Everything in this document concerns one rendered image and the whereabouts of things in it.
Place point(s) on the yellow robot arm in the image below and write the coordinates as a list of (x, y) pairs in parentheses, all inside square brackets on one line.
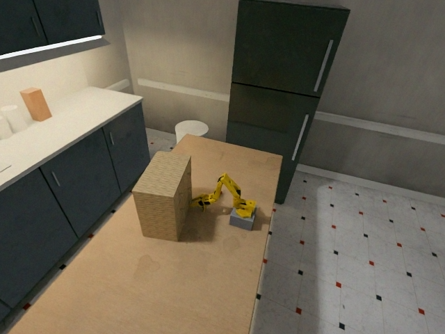
[(235, 190)]

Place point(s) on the wooden drawer front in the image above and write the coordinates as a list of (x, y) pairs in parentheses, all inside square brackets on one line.
[(179, 193), (187, 173), (180, 224), (188, 202), (180, 209), (187, 189)]

